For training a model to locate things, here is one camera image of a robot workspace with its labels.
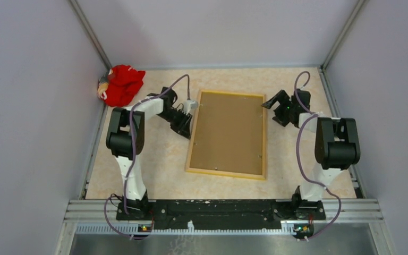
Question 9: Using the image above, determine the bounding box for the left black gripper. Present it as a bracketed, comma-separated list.
[157, 108, 193, 140]

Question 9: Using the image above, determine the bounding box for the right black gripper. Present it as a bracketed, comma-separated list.
[261, 90, 295, 128]

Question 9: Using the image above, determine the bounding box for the yellow wooden picture frame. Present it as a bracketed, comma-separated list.
[185, 89, 268, 181]

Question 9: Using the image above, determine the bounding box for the brown cardboard backing board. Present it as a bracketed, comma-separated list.
[189, 92, 265, 176]

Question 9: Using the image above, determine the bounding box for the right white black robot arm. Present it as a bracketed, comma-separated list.
[262, 89, 361, 219]

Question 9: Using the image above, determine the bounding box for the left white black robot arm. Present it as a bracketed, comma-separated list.
[106, 87, 198, 220]

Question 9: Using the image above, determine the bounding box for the red crumpled cloth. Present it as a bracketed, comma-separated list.
[97, 65, 146, 107]

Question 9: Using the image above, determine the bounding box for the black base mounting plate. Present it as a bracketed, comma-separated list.
[116, 199, 326, 231]

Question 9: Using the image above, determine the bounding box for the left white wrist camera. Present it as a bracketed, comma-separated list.
[182, 99, 199, 115]

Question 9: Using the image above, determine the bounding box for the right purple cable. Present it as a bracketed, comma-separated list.
[293, 71, 343, 242]

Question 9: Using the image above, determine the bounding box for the purple cable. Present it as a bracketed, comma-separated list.
[293, 71, 343, 242]
[104, 74, 191, 241]

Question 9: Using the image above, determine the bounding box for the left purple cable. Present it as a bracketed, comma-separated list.
[104, 74, 191, 241]

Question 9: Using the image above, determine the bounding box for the aluminium rail with cable duct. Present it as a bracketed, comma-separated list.
[63, 199, 384, 235]

